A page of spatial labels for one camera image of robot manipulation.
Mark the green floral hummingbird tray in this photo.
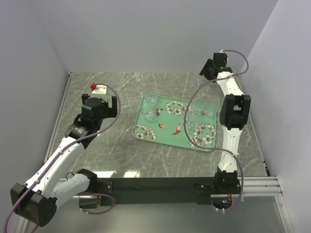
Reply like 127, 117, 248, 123
133, 96, 217, 151

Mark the clear glass edge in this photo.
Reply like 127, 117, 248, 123
202, 105, 216, 118

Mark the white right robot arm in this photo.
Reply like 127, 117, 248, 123
199, 50, 251, 194

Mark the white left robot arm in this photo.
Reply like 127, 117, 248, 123
10, 94, 121, 227

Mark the black base crossbar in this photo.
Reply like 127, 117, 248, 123
98, 177, 241, 205

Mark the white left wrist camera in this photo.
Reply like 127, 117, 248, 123
90, 83, 107, 99

